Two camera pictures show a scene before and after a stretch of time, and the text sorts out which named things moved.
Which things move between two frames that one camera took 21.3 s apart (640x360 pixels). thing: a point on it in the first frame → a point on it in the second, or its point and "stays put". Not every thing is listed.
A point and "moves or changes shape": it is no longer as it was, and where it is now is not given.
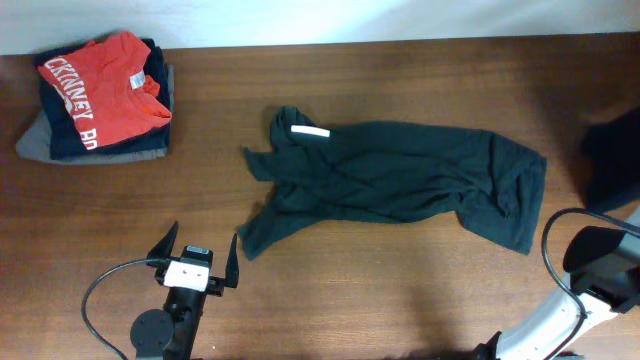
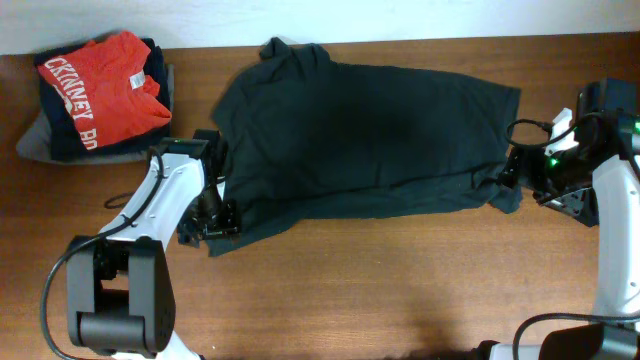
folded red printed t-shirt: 105,89 stays put
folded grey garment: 34,141 stays put
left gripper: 215,285 → 231,224
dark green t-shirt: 391,169 moves or changes shape
